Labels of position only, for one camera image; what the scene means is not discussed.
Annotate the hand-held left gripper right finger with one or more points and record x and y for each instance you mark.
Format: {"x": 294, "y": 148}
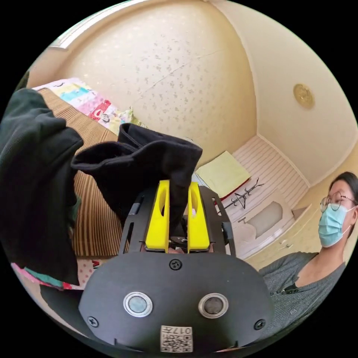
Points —
{"x": 198, "y": 226}

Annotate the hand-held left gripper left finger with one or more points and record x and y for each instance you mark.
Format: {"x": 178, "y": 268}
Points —
{"x": 156, "y": 223}

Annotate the black pants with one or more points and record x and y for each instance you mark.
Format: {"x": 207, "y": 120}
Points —
{"x": 36, "y": 179}

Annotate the black coat rack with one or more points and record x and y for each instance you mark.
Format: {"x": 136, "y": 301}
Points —
{"x": 240, "y": 197}

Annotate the yellow-green cloth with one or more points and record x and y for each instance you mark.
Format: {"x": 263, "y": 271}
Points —
{"x": 223, "y": 172}

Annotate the white door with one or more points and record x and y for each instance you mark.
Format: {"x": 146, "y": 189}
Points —
{"x": 265, "y": 218}

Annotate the person's body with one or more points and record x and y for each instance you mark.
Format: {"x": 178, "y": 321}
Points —
{"x": 307, "y": 285}

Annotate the round gold ceiling fixture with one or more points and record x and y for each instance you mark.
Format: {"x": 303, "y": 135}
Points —
{"x": 303, "y": 96}

